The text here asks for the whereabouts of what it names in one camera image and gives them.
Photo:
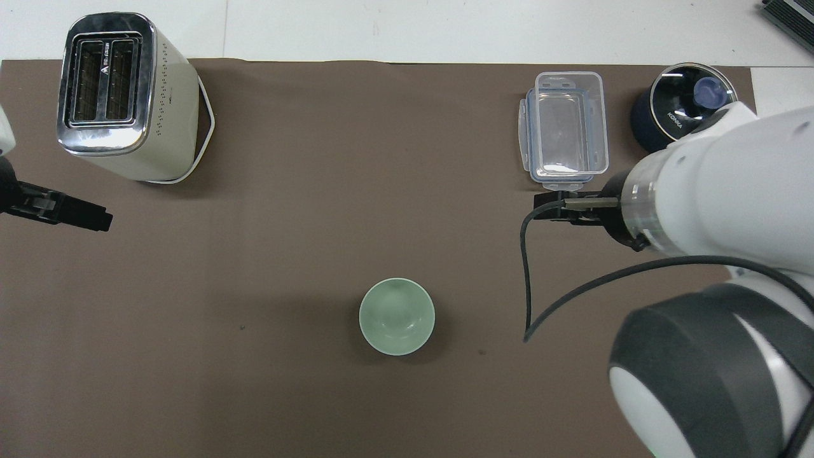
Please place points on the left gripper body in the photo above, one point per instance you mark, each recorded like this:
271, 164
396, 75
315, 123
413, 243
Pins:
19, 198

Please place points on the cream and silver toaster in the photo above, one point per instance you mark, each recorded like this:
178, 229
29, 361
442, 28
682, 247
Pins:
121, 102

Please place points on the dark blue round appliance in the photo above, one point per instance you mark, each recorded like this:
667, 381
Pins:
664, 117

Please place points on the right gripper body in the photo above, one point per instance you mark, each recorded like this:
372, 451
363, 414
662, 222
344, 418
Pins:
610, 216

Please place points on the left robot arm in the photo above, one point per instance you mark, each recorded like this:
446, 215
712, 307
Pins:
4, 133

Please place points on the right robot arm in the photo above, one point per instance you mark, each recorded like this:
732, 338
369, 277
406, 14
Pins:
731, 191

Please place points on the dark grey ribbed device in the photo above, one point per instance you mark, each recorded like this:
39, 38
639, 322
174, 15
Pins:
792, 19

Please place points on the clear plastic container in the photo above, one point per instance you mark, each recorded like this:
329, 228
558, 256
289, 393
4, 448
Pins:
572, 127

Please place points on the green bowl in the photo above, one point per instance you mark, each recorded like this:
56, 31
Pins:
397, 316

